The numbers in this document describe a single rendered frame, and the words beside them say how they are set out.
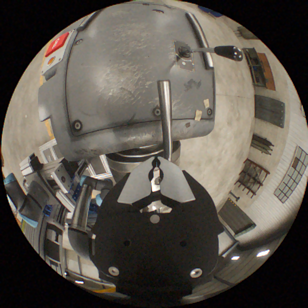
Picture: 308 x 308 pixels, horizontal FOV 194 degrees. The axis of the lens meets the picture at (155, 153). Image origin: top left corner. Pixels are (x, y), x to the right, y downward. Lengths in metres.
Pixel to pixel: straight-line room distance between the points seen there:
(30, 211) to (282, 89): 7.23
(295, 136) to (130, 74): 6.89
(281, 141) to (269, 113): 1.73
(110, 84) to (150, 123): 0.11
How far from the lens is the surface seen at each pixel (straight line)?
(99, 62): 0.21
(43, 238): 0.83
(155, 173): 0.26
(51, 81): 0.26
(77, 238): 0.46
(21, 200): 0.56
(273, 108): 5.98
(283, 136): 6.72
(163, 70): 0.21
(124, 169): 0.26
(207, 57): 0.30
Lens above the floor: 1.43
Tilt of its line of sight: 58 degrees down
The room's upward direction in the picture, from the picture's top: 143 degrees clockwise
